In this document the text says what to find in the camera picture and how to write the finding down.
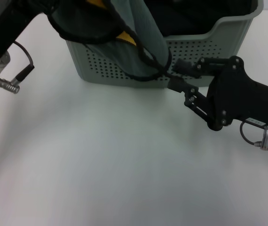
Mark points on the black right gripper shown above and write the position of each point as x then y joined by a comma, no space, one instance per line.
246,101

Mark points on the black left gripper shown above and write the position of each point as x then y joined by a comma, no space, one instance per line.
9,26

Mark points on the yellow grey towel black edge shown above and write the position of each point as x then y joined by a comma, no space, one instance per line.
148,35

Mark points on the grey-green perforated plastic basket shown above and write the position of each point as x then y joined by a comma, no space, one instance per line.
218,47

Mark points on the black cloth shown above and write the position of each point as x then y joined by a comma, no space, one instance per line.
183,18

